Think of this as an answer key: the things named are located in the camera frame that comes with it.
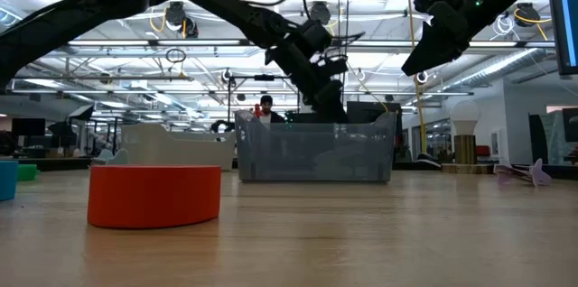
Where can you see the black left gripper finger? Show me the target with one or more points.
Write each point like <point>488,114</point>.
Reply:
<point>332,102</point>

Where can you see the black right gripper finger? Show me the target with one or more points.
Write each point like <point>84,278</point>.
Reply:
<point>429,54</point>

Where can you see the dark translucent plastic bin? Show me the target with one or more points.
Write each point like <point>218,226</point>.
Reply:
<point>316,156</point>

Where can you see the purple staple remover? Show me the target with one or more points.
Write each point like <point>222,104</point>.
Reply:
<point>528,175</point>

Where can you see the red tape roll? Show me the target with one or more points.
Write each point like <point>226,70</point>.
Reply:
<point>153,197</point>

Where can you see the grey staple remover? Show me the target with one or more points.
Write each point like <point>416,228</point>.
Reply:
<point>110,158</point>

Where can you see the small green stapler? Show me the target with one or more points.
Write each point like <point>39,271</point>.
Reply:
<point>27,172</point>

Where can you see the light blue tape roll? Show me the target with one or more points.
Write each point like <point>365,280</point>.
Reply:
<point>8,181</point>

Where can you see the black background screen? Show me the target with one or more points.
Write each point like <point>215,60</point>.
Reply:
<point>28,126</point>
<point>372,111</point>

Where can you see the person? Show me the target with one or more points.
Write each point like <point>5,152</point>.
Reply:
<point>267,111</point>

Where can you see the white bulb lamp wooden base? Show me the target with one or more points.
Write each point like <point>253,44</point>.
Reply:
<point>465,142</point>

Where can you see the computer monitor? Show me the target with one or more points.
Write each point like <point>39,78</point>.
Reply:
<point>566,21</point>

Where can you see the light grey plastic bin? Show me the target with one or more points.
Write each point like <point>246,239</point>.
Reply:
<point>180,151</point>

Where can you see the black studio light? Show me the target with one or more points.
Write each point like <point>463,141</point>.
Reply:
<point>81,112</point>

